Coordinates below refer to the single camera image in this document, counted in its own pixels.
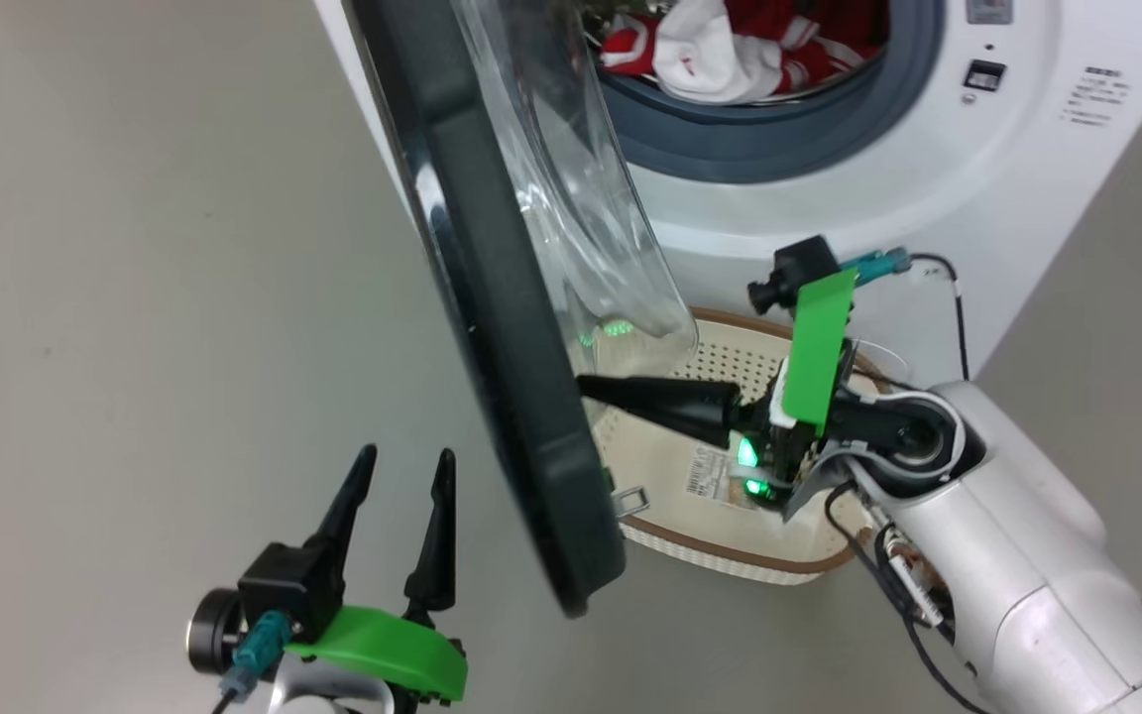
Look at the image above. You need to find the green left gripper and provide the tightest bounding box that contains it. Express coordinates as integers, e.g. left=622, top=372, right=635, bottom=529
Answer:
left=284, top=443, right=469, bottom=714

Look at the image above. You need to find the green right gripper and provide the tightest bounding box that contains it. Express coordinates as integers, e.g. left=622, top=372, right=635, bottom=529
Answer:
left=577, top=268, right=857, bottom=519

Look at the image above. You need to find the dark round washing machine door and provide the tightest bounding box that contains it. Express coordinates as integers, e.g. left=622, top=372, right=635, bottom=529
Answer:
left=343, top=0, right=701, bottom=621

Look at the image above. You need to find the red and white garment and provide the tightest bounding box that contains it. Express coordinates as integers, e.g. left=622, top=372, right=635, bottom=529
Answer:
left=599, top=0, right=792, bottom=104

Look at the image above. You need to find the cream perforated laundry basket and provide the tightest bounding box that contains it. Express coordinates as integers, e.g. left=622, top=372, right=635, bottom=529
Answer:
left=586, top=307, right=894, bottom=586

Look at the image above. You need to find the grey rubber door seal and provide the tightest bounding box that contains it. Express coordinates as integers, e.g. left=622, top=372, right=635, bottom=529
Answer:
left=596, top=0, right=947, bottom=184

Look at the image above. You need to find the white front-load washing machine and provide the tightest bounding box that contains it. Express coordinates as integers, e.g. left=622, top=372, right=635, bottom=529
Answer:
left=313, top=0, right=1142, bottom=383

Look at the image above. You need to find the white barcode label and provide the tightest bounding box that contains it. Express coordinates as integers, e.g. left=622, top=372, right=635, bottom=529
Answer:
left=680, top=446, right=765, bottom=507

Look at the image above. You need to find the small printed text label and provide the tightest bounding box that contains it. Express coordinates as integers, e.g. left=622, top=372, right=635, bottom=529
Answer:
left=1062, top=64, right=1132, bottom=128

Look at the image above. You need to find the left camera cable teal plug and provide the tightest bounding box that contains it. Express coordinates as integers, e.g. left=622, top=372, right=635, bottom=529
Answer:
left=209, top=610, right=292, bottom=714

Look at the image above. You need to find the camera cable teal plug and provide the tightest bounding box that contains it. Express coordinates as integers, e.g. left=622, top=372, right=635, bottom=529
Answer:
left=209, top=610, right=292, bottom=714
left=841, top=248, right=971, bottom=383

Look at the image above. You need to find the right camera cable teal plug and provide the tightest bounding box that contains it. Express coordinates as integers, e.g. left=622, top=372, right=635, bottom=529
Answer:
left=841, top=248, right=971, bottom=383

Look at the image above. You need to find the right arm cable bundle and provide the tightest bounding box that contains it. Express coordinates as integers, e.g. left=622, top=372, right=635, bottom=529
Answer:
left=824, top=484, right=993, bottom=714

